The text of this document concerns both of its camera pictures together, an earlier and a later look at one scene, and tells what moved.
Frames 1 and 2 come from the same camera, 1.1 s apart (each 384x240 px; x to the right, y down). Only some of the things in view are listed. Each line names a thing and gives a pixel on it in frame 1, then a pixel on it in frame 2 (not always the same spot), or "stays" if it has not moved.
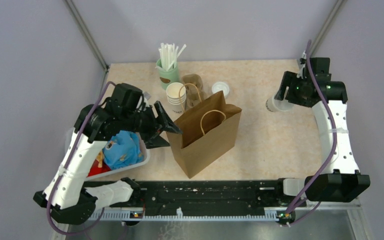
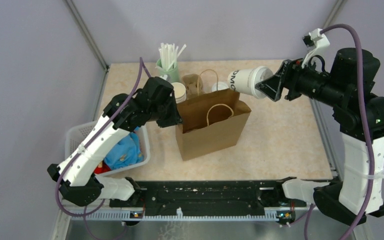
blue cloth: x=123 y=149 stays
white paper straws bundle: x=169 y=55 stays
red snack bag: x=99 y=166 stays
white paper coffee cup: x=278 y=105 -> x=244 y=81
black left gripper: x=151 y=136 -> x=175 y=118
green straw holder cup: x=166 y=77 stays
